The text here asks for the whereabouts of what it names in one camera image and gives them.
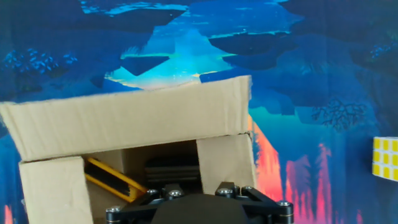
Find Rubik's cube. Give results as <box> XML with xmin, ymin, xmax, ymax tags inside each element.
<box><xmin>372</xmin><ymin>136</ymin><xmax>398</xmax><ymax>182</ymax></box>

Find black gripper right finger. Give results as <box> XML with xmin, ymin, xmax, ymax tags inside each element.
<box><xmin>215</xmin><ymin>182</ymin><xmax>295</xmax><ymax>224</ymax></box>

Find landscape print tablecloth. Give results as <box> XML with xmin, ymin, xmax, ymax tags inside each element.
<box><xmin>0</xmin><ymin>0</ymin><xmax>398</xmax><ymax>224</ymax></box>

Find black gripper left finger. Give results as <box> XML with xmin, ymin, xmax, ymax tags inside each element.
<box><xmin>105</xmin><ymin>183</ymin><xmax>185</xmax><ymax>224</ymax></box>

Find yellow folding hex key set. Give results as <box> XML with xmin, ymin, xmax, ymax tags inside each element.
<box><xmin>83</xmin><ymin>157</ymin><xmax>149</xmax><ymax>203</ymax></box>

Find brown cardboard box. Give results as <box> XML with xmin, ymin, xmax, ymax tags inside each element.
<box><xmin>0</xmin><ymin>75</ymin><xmax>257</xmax><ymax>224</ymax></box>

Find dark green folding hex key set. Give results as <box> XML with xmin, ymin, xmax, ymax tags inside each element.
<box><xmin>144</xmin><ymin>157</ymin><xmax>201</xmax><ymax>187</ymax></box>

